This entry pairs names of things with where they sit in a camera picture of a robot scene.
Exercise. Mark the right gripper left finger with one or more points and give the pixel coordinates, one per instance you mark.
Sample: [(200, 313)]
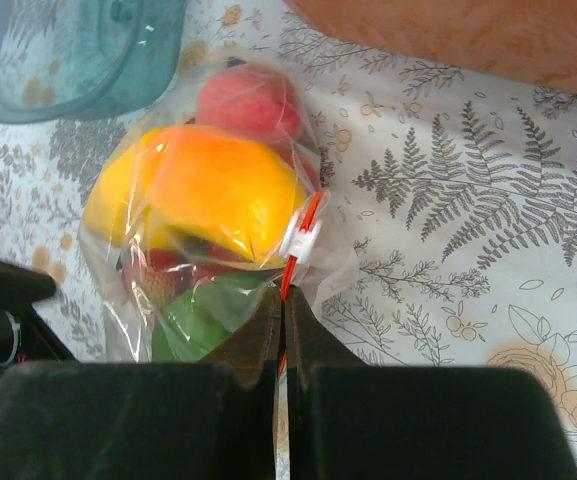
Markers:
[(212, 419)]

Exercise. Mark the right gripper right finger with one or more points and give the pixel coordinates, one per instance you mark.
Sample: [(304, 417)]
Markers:
[(351, 420)]

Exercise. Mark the green fake bell pepper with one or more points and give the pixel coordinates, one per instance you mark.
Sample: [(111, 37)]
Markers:
[(200, 319)]

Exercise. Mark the clear zip top bag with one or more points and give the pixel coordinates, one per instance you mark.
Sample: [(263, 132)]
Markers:
[(315, 254)]

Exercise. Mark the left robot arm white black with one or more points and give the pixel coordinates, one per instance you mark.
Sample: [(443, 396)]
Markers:
[(24, 335)]

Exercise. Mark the red fake strawberries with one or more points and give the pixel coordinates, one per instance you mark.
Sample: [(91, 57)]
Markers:
[(156, 277)]

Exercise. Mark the yellow fake bell pepper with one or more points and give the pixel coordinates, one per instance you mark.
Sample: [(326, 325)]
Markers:
[(196, 181)]

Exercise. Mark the pink fake peach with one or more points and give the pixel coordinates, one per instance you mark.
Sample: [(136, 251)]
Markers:
[(253, 100)]

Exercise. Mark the floral table mat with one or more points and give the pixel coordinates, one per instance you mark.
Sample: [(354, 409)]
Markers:
[(458, 189)]

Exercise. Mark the teal transparent plastic tray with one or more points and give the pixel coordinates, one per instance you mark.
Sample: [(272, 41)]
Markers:
[(85, 60)]

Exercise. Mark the orange plastic bin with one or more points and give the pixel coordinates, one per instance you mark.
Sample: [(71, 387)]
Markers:
[(530, 41)]

